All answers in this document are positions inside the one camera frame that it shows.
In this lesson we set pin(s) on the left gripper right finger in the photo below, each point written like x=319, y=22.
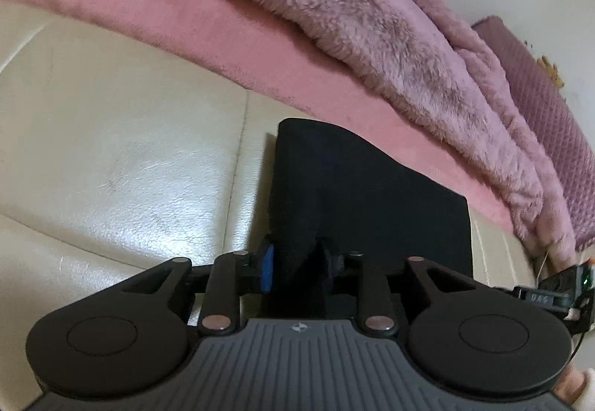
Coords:
x=357, y=289

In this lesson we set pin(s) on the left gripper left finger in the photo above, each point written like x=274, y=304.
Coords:
x=232, y=276

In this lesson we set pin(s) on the black pants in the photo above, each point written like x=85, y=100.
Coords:
x=334, y=193

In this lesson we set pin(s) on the person's hand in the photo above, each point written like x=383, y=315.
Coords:
x=577, y=388

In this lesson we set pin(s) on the mauve quilted sofa cover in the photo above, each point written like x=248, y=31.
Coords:
x=541, y=105

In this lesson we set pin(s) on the yellow plush toy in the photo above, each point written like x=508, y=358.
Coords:
x=551, y=71

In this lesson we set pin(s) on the pink bed sheet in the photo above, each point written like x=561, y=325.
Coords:
x=272, y=56

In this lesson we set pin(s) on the fluffy pink blanket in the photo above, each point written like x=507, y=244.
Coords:
x=432, y=67

